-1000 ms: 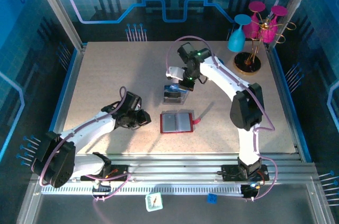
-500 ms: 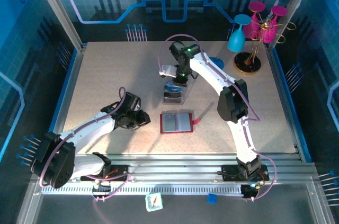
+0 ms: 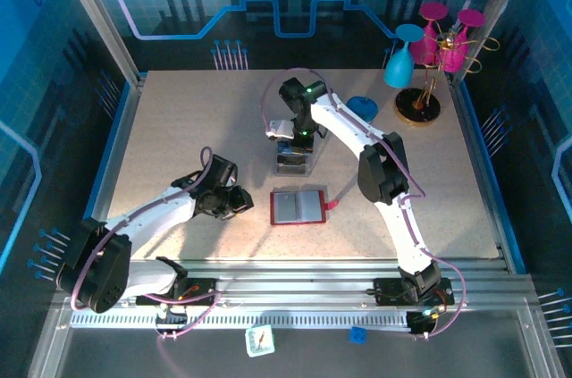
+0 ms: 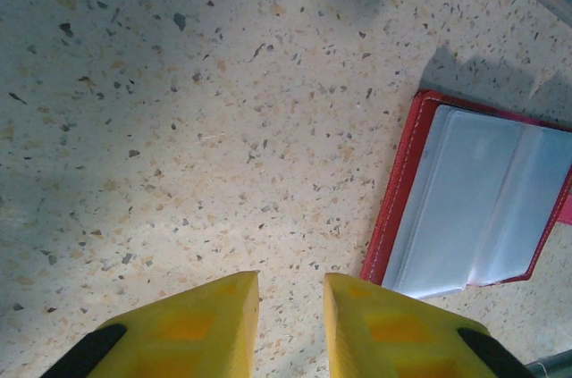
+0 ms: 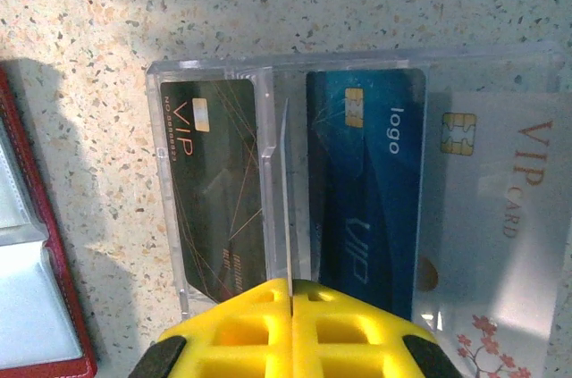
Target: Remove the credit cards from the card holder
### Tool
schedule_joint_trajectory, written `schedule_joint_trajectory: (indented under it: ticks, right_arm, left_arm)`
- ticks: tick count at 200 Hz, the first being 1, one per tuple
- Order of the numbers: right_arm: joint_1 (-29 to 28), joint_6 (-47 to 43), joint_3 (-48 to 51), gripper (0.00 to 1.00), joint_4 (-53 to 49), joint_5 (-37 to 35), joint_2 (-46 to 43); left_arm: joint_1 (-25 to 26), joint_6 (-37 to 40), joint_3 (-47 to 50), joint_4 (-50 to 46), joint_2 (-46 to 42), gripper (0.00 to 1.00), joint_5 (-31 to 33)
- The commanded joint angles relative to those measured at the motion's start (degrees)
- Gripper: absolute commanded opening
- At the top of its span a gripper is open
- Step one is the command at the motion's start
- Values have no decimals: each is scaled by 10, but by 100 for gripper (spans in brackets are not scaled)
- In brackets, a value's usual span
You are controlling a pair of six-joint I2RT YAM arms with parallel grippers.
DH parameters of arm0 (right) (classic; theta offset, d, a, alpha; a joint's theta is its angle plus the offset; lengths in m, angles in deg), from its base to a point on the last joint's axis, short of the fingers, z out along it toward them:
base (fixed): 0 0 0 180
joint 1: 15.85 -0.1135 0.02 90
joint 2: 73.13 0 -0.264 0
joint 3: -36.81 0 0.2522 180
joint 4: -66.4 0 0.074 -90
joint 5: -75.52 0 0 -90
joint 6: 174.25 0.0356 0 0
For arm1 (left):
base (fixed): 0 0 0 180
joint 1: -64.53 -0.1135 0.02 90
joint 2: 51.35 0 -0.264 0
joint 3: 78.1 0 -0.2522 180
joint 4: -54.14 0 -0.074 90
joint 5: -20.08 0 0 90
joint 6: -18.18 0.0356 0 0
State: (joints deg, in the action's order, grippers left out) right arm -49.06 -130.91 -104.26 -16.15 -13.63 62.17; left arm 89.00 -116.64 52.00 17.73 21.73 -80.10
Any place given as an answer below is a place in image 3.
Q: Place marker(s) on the blue credit card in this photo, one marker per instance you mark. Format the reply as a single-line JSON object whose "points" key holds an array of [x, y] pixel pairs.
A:
{"points": [[285, 151]]}

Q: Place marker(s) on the black VIP card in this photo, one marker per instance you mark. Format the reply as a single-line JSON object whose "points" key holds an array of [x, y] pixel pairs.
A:
{"points": [[290, 159]]}

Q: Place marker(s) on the red leather card holder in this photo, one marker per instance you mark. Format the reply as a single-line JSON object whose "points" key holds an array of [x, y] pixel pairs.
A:
{"points": [[310, 208]]}

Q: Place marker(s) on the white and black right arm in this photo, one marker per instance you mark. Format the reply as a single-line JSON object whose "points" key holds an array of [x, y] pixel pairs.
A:
{"points": [[344, 121]]}

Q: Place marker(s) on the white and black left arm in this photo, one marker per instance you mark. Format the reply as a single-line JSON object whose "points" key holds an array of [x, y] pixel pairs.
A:
{"points": [[152, 215]]}

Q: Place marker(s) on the clear acrylic tiered card stand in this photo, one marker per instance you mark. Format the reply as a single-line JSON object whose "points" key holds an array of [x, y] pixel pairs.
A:
{"points": [[316, 161]]}

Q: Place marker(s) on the white cup with blue lid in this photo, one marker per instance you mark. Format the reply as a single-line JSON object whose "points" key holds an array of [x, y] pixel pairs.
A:
{"points": [[363, 105]]}

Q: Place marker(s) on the teal wine glass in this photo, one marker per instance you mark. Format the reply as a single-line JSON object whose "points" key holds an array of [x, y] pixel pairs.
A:
{"points": [[397, 67]]}

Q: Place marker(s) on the black controller box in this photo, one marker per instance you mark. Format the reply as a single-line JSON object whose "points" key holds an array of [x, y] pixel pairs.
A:
{"points": [[423, 323], [172, 321]]}

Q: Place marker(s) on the magenta wine glass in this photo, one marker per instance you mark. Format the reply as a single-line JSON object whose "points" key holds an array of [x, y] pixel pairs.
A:
{"points": [[429, 45], [452, 58]]}

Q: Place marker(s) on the blue toy brick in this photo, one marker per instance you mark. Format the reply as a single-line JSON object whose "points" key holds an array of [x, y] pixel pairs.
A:
{"points": [[357, 335]]}

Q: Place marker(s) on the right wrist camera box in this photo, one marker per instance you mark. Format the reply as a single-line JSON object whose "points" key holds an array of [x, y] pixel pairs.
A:
{"points": [[279, 128]]}

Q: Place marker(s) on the aluminium front rail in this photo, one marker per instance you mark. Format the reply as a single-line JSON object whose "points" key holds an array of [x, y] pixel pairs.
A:
{"points": [[290, 279]]}

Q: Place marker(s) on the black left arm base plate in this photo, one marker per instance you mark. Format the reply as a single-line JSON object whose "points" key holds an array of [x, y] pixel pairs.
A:
{"points": [[147, 296]]}

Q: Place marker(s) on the white tag on rail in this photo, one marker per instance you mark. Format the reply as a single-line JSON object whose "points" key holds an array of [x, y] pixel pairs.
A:
{"points": [[260, 341]]}

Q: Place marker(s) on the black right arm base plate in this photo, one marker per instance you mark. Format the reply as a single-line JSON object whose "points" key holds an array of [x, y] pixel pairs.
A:
{"points": [[384, 293]]}

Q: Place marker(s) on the aluminium frame post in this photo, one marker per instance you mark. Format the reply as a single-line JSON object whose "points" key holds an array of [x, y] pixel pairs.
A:
{"points": [[100, 16], [490, 16]]}

